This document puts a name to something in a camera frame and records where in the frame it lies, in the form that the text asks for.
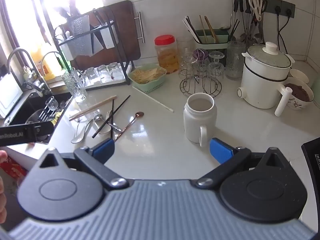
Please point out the purple-lidded glass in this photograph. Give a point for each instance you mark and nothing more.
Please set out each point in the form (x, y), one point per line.
(200, 55)

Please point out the small chrome faucet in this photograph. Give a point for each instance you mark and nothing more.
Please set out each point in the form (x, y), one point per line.
(51, 52)

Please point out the red-lidded plastic jar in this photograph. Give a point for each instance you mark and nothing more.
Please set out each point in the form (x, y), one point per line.
(166, 60)

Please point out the orange plastic bottle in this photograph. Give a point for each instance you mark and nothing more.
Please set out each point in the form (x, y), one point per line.
(45, 67)

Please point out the black dish rack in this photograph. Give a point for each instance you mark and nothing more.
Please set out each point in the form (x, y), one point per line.
(125, 72)

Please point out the black power outlet strip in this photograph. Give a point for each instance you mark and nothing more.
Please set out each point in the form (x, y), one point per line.
(272, 5)

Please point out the patterned bowl of brown food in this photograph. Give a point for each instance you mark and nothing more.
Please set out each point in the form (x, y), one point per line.
(300, 92)

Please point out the white ceramic jar mug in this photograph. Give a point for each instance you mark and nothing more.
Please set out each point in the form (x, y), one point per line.
(197, 125)

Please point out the textured glass pitcher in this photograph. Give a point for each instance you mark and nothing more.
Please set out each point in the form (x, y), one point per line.
(235, 62)

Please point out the copper spoon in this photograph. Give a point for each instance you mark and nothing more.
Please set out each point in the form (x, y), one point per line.
(140, 115)

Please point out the tall clear glass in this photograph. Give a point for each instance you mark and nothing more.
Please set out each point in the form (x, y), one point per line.
(185, 45)

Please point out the white drip tray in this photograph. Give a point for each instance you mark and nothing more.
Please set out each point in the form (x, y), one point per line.
(105, 85)

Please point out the textured clear rack caddy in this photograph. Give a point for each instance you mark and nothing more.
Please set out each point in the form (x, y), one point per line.
(80, 37)

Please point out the person's left hand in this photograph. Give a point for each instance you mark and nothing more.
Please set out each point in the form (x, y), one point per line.
(3, 157)

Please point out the white bowl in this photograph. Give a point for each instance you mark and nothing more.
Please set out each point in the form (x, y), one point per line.
(298, 76)

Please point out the textured glass mug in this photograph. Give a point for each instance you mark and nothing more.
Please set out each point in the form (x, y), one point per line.
(73, 87)

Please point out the dried noodles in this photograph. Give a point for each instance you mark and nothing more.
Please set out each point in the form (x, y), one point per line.
(147, 75)

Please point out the wooden cutting board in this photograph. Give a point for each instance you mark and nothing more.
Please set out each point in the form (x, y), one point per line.
(125, 30)

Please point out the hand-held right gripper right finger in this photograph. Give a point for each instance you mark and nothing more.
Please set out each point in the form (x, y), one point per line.
(220, 150)

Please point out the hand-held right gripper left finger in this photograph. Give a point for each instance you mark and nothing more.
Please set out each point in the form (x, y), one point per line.
(105, 150)

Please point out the small glass cup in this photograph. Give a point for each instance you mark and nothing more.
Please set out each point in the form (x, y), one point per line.
(52, 103)

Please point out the red printed packet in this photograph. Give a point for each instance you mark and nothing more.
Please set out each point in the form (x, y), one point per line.
(11, 167)

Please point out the green bottle brush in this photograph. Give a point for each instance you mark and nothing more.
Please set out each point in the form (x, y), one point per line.
(65, 63)

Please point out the white plastic box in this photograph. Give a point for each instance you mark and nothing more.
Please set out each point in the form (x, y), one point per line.
(10, 95)

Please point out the tall chrome faucet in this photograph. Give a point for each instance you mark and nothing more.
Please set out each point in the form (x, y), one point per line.
(18, 50)

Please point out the thin black chopstick pair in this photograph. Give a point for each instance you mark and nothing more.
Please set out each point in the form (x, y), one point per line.
(233, 28)

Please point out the crystal stemmed glass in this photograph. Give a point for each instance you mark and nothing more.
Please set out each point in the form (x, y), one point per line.
(216, 67)
(202, 71)
(186, 67)

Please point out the green utensil holder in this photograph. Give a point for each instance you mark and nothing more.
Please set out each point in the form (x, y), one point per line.
(220, 38)

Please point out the white rack caddy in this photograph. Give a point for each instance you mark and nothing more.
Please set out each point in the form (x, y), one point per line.
(110, 36)

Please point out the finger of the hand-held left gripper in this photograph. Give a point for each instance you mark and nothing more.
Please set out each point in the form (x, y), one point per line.
(43, 131)

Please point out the green plastic basket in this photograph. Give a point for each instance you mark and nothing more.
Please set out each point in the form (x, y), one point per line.
(150, 85)

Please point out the wooden chopstick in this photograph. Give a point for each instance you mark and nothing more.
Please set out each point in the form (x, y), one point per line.
(105, 101)

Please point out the black kitchen sink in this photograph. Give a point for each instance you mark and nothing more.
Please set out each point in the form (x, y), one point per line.
(32, 102)

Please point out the white electric cooking pot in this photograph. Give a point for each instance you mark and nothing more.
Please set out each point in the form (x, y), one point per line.
(260, 85)

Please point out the hanging kitchen utensils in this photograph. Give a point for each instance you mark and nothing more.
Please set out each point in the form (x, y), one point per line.
(241, 10)

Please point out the white ceramic spoon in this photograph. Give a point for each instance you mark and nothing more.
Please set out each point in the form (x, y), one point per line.
(105, 130)
(77, 138)

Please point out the black induction cooktop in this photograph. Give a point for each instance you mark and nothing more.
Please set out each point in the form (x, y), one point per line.
(312, 160)

